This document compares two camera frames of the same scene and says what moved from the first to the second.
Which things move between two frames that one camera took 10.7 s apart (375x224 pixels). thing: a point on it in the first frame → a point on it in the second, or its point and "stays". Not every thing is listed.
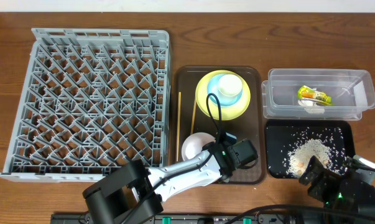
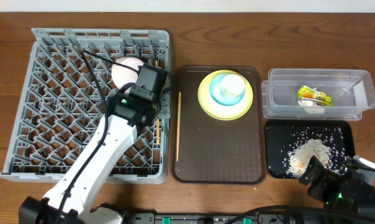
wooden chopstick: x=179 y=114 stays
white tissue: x=312 y=106 stays
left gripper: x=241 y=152 → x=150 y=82
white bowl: x=193 y=144 → x=122 y=76
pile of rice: x=301 y=154 stays
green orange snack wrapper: x=306 y=92 stays
